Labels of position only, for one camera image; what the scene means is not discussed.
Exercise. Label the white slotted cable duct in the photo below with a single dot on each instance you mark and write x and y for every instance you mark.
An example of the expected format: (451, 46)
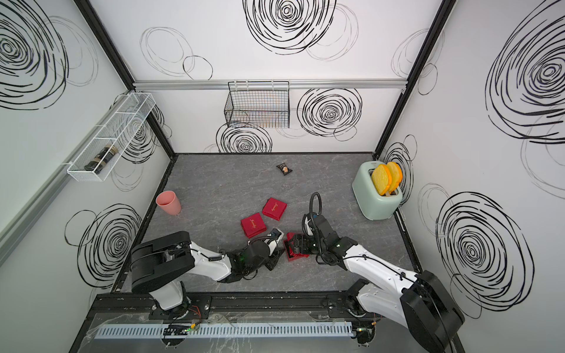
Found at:
(225, 330)

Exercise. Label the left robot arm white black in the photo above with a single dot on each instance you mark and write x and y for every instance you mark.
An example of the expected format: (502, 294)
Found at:
(156, 266)

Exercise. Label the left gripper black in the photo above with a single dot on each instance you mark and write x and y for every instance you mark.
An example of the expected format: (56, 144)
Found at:
(274, 257)

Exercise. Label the black vertical frame post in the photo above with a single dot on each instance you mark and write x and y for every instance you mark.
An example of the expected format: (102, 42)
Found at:
(97, 27)
(442, 15)

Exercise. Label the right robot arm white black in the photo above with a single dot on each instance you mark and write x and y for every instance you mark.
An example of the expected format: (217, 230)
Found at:
(417, 301)

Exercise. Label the black vertical frame post left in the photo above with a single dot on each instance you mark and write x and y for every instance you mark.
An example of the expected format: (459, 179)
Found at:
(97, 27)

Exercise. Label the small black snack packet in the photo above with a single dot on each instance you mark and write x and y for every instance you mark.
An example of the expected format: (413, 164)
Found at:
(284, 169)

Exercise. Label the white wire wall shelf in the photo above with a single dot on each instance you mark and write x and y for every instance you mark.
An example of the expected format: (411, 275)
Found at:
(126, 129)

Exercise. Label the dark bottle on shelf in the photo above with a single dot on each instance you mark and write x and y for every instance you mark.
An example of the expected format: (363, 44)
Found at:
(104, 156)

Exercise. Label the orange toast slice back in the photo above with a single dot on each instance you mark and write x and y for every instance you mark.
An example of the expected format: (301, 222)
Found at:
(396, 176)

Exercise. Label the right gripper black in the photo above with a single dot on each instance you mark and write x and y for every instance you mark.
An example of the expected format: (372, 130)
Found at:
(305, 237)

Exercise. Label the pink plastic cup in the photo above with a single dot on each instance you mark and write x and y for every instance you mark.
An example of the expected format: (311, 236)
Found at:
(169, 203)

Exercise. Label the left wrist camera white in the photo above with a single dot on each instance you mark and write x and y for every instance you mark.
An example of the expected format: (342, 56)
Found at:
(274, 238)

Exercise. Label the black vertical frame post right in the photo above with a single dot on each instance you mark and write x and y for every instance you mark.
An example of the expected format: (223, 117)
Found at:
(442, 15)

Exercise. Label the yellow toast slice front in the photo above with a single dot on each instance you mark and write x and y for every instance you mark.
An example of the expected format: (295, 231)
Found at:
(382, 179)

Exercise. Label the black wire wall basket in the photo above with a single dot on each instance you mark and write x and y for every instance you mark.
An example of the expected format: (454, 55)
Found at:
(265, 104)

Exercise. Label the red jewelry box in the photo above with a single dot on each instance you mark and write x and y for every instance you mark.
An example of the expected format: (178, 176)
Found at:
(274, 209)
(253, 225)

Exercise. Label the mint green toaster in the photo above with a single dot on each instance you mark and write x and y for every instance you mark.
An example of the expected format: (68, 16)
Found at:
(372, 205)

